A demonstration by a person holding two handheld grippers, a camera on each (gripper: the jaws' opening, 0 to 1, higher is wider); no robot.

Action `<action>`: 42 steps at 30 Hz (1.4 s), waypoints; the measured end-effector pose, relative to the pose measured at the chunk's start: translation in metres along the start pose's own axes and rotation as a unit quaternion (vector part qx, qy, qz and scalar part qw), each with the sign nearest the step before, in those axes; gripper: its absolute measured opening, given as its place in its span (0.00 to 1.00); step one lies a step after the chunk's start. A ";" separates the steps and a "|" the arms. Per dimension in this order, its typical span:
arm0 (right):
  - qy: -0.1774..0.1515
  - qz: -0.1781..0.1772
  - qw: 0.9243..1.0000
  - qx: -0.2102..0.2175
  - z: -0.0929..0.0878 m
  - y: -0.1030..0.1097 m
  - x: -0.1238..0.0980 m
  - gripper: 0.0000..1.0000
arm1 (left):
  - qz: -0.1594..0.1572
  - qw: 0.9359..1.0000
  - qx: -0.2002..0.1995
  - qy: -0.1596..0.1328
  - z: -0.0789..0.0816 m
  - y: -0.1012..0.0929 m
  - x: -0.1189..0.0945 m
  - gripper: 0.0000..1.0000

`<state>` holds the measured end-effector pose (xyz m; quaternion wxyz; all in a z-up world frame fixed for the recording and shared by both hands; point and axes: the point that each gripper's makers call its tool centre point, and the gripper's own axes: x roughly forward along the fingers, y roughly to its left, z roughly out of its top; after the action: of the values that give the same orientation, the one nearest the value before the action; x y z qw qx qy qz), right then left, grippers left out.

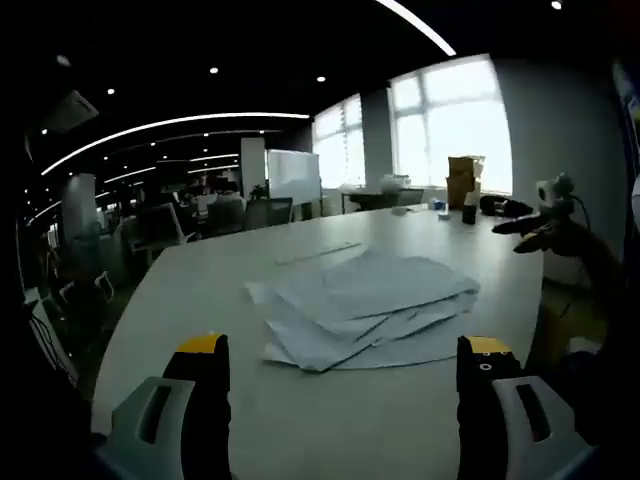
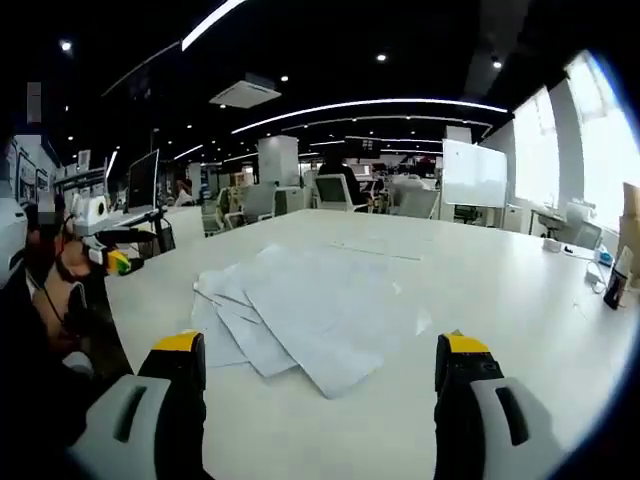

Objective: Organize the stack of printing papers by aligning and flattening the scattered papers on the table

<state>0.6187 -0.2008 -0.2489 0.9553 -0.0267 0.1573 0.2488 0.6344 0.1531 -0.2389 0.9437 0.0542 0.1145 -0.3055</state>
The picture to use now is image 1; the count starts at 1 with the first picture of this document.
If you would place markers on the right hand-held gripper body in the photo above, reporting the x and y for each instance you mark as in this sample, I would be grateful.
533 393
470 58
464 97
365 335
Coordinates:
557 197

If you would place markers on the white cloth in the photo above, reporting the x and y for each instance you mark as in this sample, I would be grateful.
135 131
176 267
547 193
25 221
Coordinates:
350 310

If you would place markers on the ceiling air conditioner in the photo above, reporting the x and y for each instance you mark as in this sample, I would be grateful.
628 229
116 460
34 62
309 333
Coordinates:
72 110

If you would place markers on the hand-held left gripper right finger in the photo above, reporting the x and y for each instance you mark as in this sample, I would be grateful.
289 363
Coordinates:
480 410

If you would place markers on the wide ceiling light strip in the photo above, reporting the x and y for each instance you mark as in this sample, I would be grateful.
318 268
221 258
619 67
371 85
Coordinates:
420 27

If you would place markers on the whiteboard on stand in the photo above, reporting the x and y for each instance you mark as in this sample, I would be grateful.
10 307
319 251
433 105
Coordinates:
295 175

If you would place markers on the thin ceiling light strip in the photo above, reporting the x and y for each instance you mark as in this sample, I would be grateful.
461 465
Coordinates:
165 122

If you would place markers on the dark mesh office chair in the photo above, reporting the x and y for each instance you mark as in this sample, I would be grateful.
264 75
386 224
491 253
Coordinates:
267 212
225 212

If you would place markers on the person's right hand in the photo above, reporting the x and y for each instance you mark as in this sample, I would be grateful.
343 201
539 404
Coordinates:
575 242

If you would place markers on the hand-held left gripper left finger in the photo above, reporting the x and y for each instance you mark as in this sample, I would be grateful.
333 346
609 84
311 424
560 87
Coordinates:
200 400

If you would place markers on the wide bright window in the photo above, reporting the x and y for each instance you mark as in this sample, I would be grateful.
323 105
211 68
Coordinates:
450 125

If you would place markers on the narrow bright window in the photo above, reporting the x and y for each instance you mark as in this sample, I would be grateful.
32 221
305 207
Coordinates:
340 145

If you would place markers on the black bottle with white cap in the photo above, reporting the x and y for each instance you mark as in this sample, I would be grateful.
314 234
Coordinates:
469 212

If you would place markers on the white pillar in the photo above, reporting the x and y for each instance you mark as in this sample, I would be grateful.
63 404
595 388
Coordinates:
252 165

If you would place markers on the white table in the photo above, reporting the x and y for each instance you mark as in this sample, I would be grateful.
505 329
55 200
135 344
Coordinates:
250 425

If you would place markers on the black bag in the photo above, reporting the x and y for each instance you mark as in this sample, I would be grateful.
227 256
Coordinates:
505 206

